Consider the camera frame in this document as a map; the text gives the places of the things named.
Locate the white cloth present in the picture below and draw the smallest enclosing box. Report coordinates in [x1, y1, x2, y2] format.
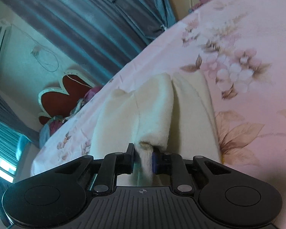
[90, 71, 221, 186]

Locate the red heart-shaped headboard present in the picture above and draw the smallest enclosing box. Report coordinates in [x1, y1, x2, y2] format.
[38, 69, 102, 125]

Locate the window curtain teal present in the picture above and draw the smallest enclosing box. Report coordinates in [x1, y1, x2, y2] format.
[0, 86, 40, 172]

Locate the blue grey curtain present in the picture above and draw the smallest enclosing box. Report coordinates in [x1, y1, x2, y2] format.
[0, 0, 177, 85]

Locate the pink floral bed sheet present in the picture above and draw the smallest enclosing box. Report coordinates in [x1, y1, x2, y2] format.
[31, 0, 286, 228]

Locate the hanging white cable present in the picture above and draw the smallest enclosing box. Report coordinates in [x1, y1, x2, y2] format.
[12, 25, 91, 86]

